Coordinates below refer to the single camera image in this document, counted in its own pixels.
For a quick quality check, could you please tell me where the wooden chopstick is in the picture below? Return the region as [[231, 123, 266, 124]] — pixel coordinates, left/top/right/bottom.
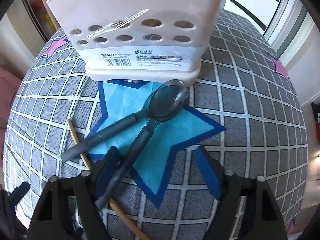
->
[[67, 119, 149, 239]]

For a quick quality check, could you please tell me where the dark translucent plastic spoon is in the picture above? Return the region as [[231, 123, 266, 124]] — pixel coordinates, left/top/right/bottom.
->
[[61, 80, 188, 161]]

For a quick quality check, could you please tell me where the grey checked tablecloth with stars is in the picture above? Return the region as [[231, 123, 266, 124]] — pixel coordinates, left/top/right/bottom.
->
[[3, 10, 308, 239]]

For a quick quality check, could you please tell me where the white utensil holder box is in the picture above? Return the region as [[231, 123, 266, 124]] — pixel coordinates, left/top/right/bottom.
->
[[46, 0, 222, 86]]

